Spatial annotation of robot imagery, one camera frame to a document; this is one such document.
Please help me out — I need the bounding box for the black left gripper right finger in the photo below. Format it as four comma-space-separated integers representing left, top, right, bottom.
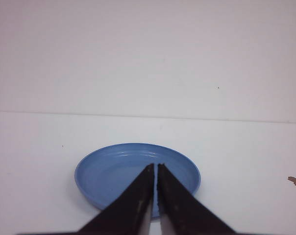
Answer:
157, 164, 236, 235

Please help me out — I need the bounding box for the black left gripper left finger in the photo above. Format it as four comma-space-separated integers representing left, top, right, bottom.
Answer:
78, 164, 154, 235

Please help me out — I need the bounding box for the blue round plate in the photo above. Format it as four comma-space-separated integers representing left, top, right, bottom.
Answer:
74, 143, 201, 210

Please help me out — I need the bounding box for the small brown table mark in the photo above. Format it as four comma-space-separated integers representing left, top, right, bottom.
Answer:
287, 176, 296, 186

